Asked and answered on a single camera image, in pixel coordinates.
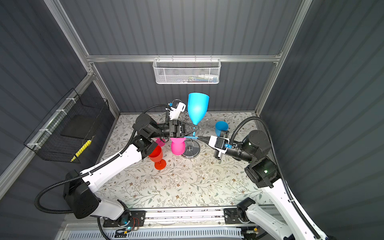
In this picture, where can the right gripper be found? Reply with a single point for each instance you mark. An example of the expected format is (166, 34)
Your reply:
(212, 138)

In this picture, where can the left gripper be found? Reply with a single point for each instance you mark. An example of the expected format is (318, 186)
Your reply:
(176, 129)

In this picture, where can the pink wine glass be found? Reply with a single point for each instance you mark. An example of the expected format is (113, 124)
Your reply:
(178, 146)
(160, 142)

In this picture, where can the red wine glass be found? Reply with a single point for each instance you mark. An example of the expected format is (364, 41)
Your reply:
(157, 157)

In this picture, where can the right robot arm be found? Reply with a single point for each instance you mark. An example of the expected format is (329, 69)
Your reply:
(264, 171)

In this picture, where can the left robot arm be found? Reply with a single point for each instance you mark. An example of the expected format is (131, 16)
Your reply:
(80, 188)

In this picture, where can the chrome wine glass rack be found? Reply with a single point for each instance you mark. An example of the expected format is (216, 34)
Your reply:
(192, 148)

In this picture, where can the yellow black item in basket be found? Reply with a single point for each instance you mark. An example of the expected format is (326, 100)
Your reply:
(81, 150)

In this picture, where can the black pad in basket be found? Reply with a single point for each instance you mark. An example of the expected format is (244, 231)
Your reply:
(78, 127)

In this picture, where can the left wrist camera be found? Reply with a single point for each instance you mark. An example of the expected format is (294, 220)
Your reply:
(176, 109)

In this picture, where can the white wire mesh basket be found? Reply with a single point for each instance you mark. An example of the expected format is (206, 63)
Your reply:
(187, 73)

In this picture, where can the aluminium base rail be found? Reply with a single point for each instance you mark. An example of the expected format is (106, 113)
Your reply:
(197, 223)

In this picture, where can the black wire basket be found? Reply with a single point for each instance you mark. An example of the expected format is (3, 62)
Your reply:
(49, 145)

